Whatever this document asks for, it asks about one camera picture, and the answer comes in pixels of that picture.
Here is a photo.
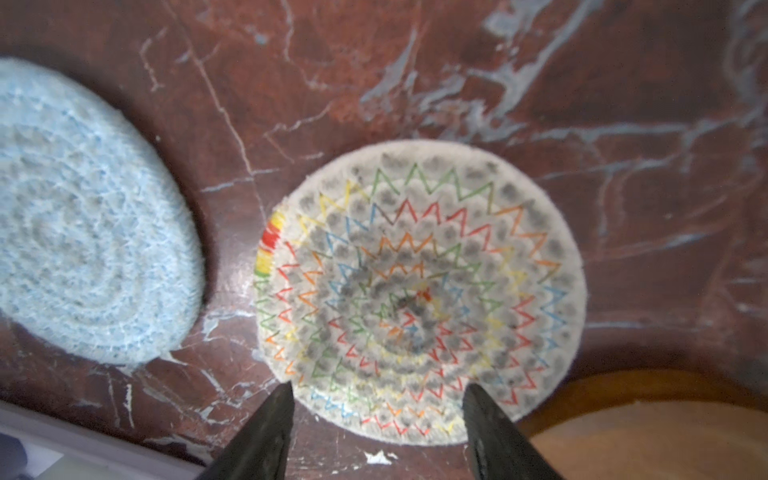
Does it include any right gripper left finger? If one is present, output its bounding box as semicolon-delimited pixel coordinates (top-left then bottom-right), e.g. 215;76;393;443
197;382;295;480

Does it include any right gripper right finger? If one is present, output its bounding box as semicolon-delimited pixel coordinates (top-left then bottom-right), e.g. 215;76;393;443
462;383;563;480

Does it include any brown wooden coaster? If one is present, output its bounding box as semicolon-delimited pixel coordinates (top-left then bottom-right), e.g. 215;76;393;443
518;369;767;479

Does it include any white patterned round coaster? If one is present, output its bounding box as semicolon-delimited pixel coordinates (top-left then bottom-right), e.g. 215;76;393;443
254;140;588;446

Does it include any light blue woven coaster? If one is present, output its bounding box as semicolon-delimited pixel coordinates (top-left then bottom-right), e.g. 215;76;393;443
1;57;205;364

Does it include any lavender plastic tray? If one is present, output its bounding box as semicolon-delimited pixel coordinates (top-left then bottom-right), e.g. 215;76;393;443
1;401;204;479

